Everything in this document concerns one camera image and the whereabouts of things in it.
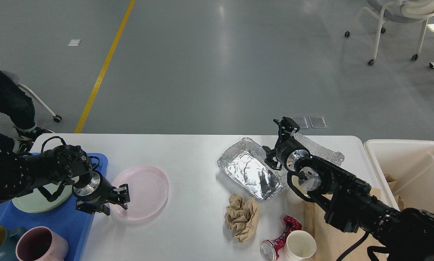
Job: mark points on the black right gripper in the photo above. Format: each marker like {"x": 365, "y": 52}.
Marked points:
{"x": 287, "y": 152}

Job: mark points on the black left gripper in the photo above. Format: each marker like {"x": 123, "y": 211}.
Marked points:
{"x": 93, "y": 190}

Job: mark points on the pink plate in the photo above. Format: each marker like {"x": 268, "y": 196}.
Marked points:
{"x": 148, "y": 191}

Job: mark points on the pink mug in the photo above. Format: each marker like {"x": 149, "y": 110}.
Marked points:
{"x": 41, "y": 244}

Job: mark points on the blue HOME mug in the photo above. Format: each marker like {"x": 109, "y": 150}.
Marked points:
{"x": 8, "y": 242}

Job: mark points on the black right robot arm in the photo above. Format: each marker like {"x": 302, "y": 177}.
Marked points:
{"x": 406, "y": 235}

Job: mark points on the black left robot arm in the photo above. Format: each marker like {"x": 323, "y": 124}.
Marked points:
{"x": 51, "y": 171}

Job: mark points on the blue plastic tray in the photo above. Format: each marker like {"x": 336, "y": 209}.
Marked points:
{"x": 71, "y": 224}

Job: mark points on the aluminium foil tray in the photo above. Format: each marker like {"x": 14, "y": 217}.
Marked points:
{"x": 244, "y": 163}

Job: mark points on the green plate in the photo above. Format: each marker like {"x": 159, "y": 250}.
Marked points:
{"x": 36, "y": 203}

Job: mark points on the crumpled brown paper ball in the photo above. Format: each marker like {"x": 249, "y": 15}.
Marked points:
{"x": 242, "y": 217}

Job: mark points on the white chair on left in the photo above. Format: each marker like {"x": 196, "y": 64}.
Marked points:
{"x": 15, "y": 78}

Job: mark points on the white paper cup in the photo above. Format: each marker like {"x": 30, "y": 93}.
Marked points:
{"x": 299, "y": 245}

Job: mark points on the crushed red soda can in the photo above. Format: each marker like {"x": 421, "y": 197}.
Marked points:
{"x": 269, "y": 249}

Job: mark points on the brown paper bag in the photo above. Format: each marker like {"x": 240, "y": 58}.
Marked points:
{"x": 331, "y": 242}

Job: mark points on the seated person in black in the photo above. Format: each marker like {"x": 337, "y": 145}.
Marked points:
{"x": 20, "y": 108}

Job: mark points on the white plastic bin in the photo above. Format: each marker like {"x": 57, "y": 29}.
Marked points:
{"x": 403, "y": 169}

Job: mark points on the white office chair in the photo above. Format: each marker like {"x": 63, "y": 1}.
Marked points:
{"x": 397, "y": 11}

